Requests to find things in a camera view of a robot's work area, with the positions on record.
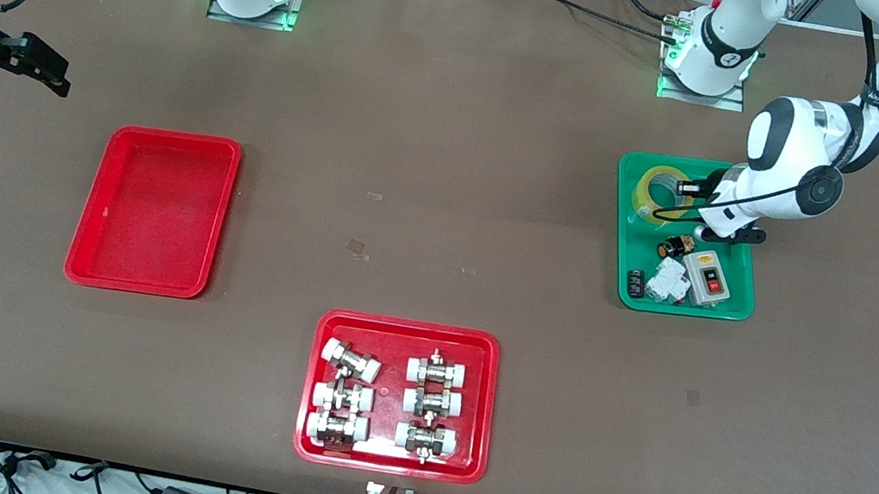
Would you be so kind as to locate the green plastic tray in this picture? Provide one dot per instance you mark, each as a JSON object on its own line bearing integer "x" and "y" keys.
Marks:
{"x": 730, "y": 312}

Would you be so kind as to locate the white circuit breaker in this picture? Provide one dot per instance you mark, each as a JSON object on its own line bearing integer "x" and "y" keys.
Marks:
{"x": 668, "y": 281}

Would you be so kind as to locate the yellow packing tape roll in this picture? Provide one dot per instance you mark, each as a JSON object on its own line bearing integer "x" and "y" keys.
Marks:
{"x": 656, "y": 184}

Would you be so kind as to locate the white capped metal pipe fitting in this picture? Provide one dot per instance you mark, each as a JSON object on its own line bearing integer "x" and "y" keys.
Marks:
{"x": 341, "y": 397}
{"x": 350, "y": 361}
{"x": 425, "y": 439}
{"x": 432, "y": 403}
{"x": 437, "y": 370}
{"x": 337, "y": 428}

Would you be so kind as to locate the black yellow round component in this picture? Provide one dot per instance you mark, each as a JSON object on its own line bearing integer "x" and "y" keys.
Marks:
{"x": 673, "y": 248}

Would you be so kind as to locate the grey push button switch box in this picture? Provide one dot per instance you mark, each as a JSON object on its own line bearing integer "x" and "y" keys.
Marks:
{"x": 709, "y": 279}

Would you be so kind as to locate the red plastic tray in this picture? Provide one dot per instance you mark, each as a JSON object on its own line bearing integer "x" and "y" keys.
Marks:
{"x": 153, "y": 213}
{"x": 400, "y": 337}

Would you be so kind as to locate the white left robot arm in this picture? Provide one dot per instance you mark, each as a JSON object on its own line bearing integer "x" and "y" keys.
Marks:
{"x": 793, "y": 152}

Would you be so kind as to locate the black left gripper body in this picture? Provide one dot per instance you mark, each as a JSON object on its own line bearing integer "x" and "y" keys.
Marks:
{"x": 710, "y": 188}

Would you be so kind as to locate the brown tape square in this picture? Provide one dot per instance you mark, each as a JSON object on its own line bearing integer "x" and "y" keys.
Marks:
{"x": 693, "y": 397}
{"x": 357, "y": 247}

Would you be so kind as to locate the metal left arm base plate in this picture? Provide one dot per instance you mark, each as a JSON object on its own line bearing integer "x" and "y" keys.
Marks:
{"x": 701, "y": 99}

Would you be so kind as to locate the black terminal block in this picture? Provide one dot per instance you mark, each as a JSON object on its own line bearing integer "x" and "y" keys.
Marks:
{"x": 635, "y": 283}

